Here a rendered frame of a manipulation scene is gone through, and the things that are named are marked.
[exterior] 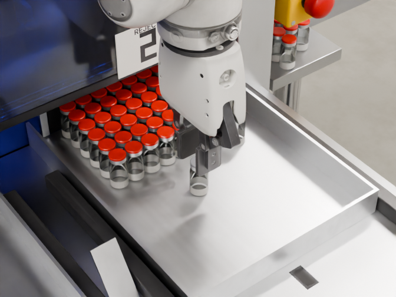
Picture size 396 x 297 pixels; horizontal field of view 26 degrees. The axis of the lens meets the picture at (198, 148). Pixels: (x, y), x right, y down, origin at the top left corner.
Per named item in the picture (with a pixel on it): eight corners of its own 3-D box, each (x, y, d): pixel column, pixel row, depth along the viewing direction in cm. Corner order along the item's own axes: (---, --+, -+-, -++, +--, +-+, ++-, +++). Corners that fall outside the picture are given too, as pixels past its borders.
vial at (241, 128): (223, 139, 107) (224, 111, 104) (237, 132, 108) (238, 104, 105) (234, 149, 106) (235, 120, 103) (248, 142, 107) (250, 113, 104)
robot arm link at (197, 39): (262, 12, 83) (260, 38, 85) (207, -25, 88) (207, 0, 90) (192, 42, 79) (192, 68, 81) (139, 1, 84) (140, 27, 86)
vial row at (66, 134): (59, 132, 108) (55, 104, 105) (174, 81, 116) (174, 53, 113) (68, 141, 107) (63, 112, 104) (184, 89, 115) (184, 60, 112)
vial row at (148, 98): (77, 151, 105) (73, 122, 102) (194, 98, 113) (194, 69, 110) (86, 161, 104) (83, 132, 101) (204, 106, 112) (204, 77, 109)
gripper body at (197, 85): (261, 34, 84) (256, 123, 91) (198, -9, 90) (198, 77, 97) (199, 61, 80) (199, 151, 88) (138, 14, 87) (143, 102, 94)
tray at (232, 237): (29, 144, 107) (25, 122, 104) (197, 71, 118) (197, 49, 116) (191, 322, 86) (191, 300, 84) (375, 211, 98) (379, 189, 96)
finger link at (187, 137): (203, 104, 94) (203, 149, 99) (186, 90, 96) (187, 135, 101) (180, 115, 93) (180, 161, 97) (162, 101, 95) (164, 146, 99)
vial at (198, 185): (185, 188, 100) (185, 161, 98) (201, 181, 101) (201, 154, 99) (197, 199, 99) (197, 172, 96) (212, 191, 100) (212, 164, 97)
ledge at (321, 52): (210, 46, 126) (210, 34, 125) (277, 17, 132) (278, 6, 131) (272, 92, 118) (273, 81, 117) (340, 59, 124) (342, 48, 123)
